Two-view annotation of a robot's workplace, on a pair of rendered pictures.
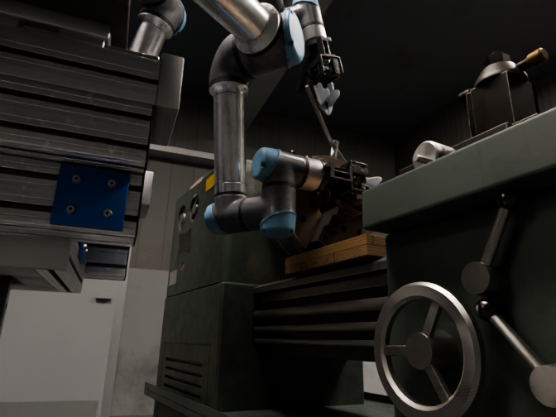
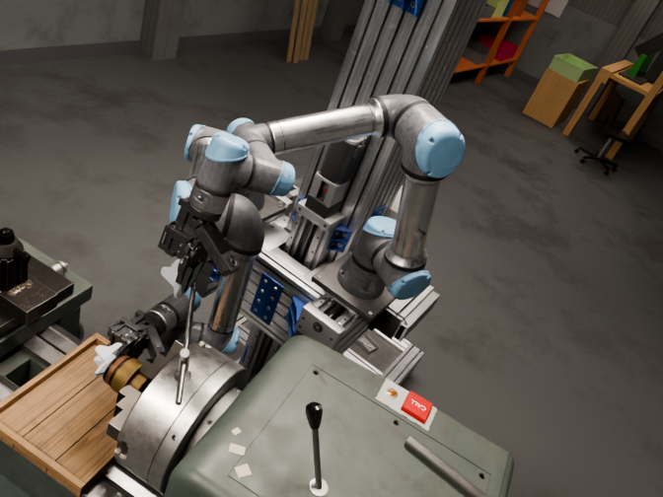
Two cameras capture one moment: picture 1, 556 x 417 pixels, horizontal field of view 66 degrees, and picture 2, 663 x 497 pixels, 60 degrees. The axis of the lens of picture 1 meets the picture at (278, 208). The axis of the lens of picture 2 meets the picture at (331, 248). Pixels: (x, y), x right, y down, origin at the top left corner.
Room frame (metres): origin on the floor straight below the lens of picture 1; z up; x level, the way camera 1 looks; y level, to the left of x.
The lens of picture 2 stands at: (1.87, -0.63, 2.20)
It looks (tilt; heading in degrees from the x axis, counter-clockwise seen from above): 34 degrees down; 132
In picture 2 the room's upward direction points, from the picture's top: 22 degrees clockwise
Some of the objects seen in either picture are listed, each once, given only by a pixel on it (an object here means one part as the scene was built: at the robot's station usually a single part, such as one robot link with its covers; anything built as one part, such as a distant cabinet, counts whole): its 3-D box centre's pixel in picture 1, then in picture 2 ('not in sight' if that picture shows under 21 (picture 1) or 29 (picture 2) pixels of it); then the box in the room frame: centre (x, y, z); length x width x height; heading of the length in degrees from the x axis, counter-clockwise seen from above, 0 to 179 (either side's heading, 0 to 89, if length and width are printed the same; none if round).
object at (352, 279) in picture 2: not in sight; (365, 269); (1.00, 0.53, 1.21); 0.15 x 0.15 x 0.10
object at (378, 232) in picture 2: not in sight; (381, 242); (1.01, 0.53, 1.33); 0.13 x 0.12 x 0.14; 169
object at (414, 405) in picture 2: not in sight; (416, 407); (1.48, 0.28, 1.26); 0.06 x 0.06 x 0.02; 29
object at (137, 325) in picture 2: (339, 179); (135, 334); (0.94, -0.14, 1.08); 0.12 x 0.09 x 0.08; 117
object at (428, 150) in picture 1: (428, 158); (59, 267); (0.51, -0.20, 0.95); 0.07 x 0.04 x 0.04; 119
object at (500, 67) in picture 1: (499, 79); (5, 244); (0.60, -0.36, 1.13); 0.08 x 0.08 x 0.03
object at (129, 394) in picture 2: not in sight; (127, 418); (1.17, -0.25, 1.09); 0.12 x 0.11 x 0.05; 119
